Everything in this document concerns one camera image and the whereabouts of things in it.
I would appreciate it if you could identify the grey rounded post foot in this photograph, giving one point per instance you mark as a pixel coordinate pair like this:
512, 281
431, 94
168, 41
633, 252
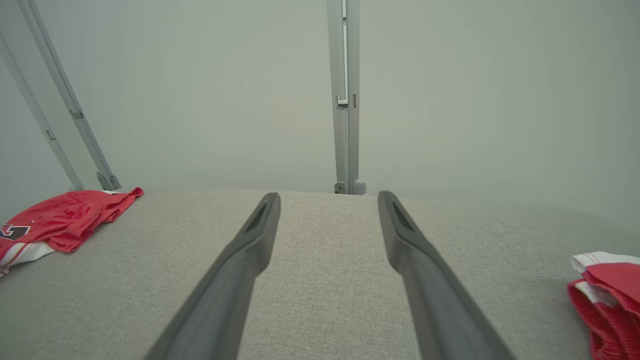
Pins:
359, 187

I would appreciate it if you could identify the grey metal partition post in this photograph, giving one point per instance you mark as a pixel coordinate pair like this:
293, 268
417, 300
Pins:
35, 112
336, 60
65, 95

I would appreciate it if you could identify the red basketball jersey number 23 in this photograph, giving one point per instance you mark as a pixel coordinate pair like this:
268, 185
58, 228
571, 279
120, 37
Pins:
70, 215

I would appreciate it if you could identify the dark grey post bracket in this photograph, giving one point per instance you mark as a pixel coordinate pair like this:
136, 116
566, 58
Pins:
340, 188

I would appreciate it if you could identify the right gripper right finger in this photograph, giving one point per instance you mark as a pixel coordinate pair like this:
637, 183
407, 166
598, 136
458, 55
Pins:
435, 295

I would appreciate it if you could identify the red shorts with white stripes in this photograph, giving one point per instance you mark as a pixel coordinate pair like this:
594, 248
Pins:
612, 300

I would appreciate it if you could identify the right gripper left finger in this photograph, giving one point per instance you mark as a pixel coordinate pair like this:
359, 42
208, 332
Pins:
230, 285

